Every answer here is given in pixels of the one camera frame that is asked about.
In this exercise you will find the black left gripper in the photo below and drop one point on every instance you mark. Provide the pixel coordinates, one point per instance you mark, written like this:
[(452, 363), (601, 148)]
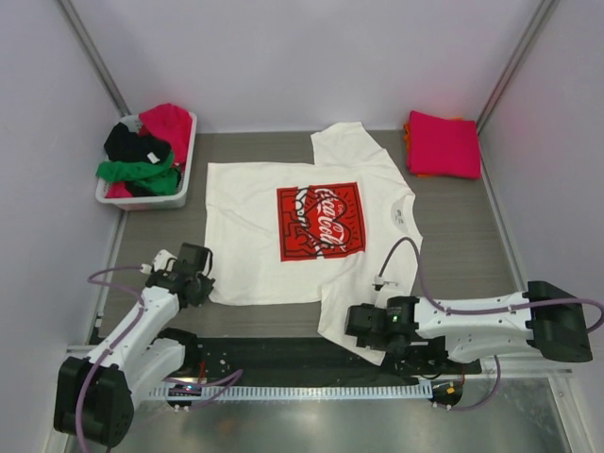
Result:
[(205, 290)]

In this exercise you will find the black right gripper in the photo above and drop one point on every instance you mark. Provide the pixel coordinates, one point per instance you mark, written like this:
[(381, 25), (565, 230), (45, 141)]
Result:
[(378, 344)]

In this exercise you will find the white printed t-shirt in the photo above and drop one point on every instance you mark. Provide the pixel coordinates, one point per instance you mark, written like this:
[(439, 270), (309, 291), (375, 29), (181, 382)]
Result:
[(293, 233)]

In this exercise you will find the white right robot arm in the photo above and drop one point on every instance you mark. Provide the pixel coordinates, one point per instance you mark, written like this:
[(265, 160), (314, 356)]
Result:
[(543, 318)]

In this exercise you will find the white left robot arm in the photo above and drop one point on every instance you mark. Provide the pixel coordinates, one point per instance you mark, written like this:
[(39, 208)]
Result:
[(97, 394)]

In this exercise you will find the white plastic laundry basket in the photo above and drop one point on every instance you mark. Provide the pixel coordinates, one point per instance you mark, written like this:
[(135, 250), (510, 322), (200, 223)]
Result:
[(176, 201)]

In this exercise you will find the crumpled green t-shirt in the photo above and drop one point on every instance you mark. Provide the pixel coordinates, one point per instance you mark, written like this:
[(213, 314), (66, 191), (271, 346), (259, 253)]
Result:
[(140, 178)]

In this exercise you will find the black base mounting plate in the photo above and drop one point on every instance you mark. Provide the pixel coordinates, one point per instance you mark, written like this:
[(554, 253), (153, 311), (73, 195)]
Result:
[(315, 362)]

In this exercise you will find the crumpled black t-shirt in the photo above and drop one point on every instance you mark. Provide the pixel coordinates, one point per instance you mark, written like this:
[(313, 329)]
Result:
[(130, 147)]

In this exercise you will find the crumpled pink t-shirt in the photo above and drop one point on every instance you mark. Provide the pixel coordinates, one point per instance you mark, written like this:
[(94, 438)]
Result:
[(172, 124)]

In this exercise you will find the folded pink t-shirt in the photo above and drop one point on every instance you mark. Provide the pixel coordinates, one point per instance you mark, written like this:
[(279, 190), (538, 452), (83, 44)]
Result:
[(441, 147)]

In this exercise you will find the white slotted cable duct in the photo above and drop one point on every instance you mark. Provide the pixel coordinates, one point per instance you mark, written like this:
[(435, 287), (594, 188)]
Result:
[(172, 393)]

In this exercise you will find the left aluminium frame post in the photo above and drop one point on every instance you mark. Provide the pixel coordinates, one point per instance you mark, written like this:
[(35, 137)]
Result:
[(92, 54)]

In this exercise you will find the aluminium frame post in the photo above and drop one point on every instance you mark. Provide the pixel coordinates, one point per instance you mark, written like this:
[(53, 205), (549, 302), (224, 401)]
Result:
[(529, 36), (92, 54)]

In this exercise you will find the right aluminium frame post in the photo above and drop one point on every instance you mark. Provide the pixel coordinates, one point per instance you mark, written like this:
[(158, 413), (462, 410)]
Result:
[(529, 36)]

